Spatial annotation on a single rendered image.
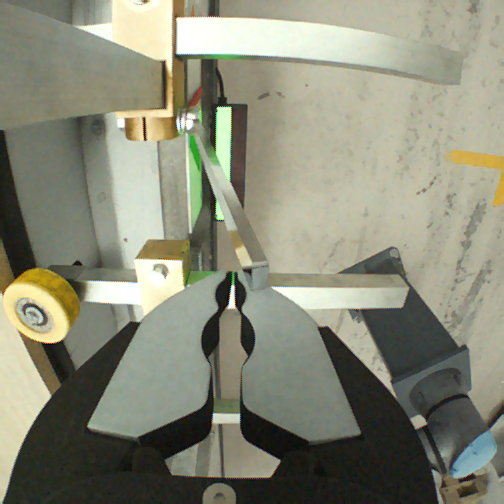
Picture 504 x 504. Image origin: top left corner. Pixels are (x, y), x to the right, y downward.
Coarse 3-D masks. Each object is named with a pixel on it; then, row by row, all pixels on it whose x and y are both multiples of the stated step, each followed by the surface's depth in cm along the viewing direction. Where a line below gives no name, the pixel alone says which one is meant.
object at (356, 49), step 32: (96, 32) 20; (192, 32) 21; (224, 32) 21; (256, 32) 21; (288, 32) 21; (320, 32) 21; (352, 32) 21; (320, 64) 24; (352, 64) 22; (384, 64) 22; (416, 64) 22; (448, 64) 22
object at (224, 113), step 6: (222, 108) 38; (228, 108) 38; (222, 114) 38; (228, 114) 38; (222, 120) 38; (228, 120) 38; (222, 126) 39; (228, 126) 39; (222, 132) 39; (228, 132) 39; (222, 138) 40; (228, 138) 40; (222, 144) 40; (228, 144) 40; (222, 150) 40; (228, 150) 40; (222, 156) 41; (228, 156) 41; (222, 162) 41; (228, 162) 41; (228, 168) 42; (228, 174) 42; (222, 216) 45
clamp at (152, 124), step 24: (120, 0) 18; (168, 0) 19; (120, 24) 19; (144, 24) 19; (168, 24) 19; (144, 48) 20; (168, 48) 20; (168, 72) 21; (168, 96) 22; (120, 120) 24; (144, 120) 23; (168, 120) 24
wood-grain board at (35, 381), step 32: (0, 256) 27; (0, 288) 27; (0, 320) 29; (0, 352) 31; (32, 352) 32; (0, 384) 34; (32, 384) 34; (0, 416) 39; (32, 416) 38; (0, 448) 45; (0, 480) 55
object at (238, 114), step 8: (232, 112) 38; (240, 112) 38; (232, 120) 38; (240, 120) 39; (232, 128) 39; (240, 128) 39; (232, 136) 39; (240, 136) 39; (232, 144) 40; (240, 144) 40; (232, 152) 40; (240, 152) 41; (232, 160) 41; (240, 160) 41; (232, 168) 42; (240, 168) 42; (232, 176) 42; (240, 176) 42; (232, 184) 43; (240, 184) 43; (240, 192) 43; (240, 200) 44
